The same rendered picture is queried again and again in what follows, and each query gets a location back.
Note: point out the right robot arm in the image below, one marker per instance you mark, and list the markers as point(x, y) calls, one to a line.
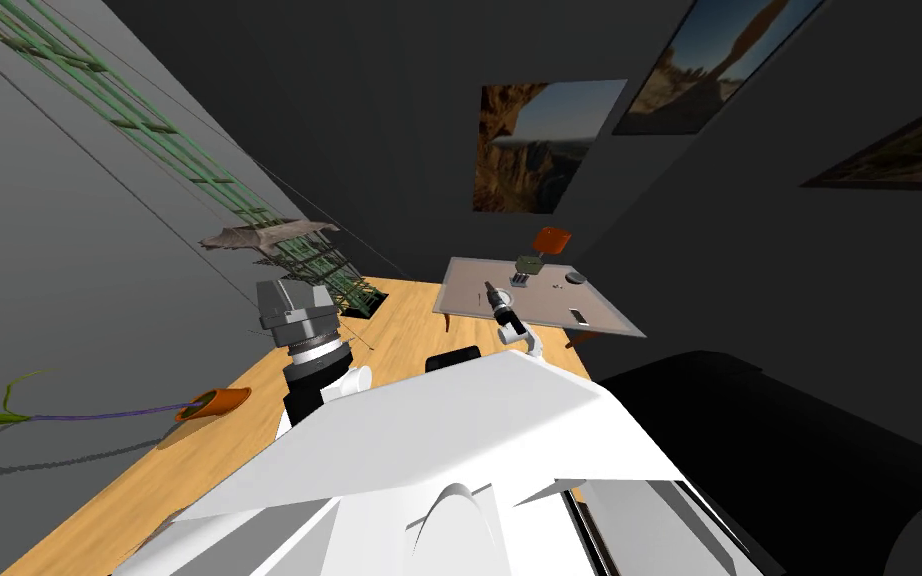
point(515, 326)

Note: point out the canyon picture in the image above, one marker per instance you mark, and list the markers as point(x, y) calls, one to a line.
point(537, 148)

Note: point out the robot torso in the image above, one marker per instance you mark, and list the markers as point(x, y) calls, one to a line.
point(445, 448)

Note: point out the rock arch picture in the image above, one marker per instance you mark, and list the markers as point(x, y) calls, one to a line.
point(709, 68)

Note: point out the dark round dish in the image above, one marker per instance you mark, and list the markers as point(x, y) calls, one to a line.
point(576, 278)

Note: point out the grey table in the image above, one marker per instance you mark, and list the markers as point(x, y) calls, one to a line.
point(545, 308)

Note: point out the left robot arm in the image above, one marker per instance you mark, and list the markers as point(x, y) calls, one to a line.
point(318, 388)

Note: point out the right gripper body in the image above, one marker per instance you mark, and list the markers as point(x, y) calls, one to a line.
point(497, 298)

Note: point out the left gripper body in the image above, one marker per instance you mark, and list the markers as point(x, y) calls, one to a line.
point(294, 302)

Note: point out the orange pot with plant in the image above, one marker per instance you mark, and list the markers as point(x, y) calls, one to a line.
point(217, 402)

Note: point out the green grey box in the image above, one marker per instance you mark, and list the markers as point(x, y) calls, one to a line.
point(528, 266)

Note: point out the brown leaf shape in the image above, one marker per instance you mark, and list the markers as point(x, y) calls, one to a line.
point(265, 236)

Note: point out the dark green landscape picture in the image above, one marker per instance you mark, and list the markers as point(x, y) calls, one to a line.
point(909, 156)

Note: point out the small black white slab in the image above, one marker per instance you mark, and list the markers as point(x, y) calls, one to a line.
point(579, 316)

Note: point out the white round plate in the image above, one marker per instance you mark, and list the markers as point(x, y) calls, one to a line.
point(506, 297)

